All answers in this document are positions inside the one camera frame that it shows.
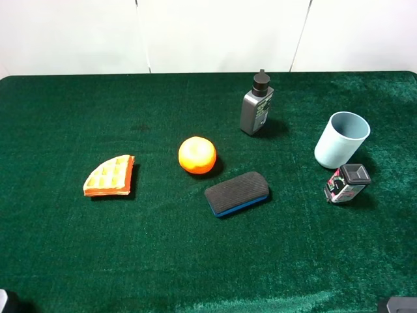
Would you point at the black white object bottom left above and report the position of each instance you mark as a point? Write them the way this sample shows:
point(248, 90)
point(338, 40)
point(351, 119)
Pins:
point(10, 302)

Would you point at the small black square-lid jar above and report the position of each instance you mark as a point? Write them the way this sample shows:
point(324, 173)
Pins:
point(346, 183)

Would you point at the waffle slice toy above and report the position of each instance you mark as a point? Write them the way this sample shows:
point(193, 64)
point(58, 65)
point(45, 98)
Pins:
point(112, 177)

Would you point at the grey pump bottle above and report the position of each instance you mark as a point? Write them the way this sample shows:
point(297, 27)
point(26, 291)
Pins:
point(256, 104)

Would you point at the black blue whiteboard eraser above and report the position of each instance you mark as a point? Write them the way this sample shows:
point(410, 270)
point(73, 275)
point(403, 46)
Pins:
point(238, 193)

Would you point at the orange fruit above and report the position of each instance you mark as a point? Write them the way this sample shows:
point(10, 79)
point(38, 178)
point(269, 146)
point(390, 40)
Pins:
point(197, 155)

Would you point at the light blue cup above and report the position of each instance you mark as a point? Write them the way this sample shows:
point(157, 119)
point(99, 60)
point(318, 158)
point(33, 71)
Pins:
point(343, 135)

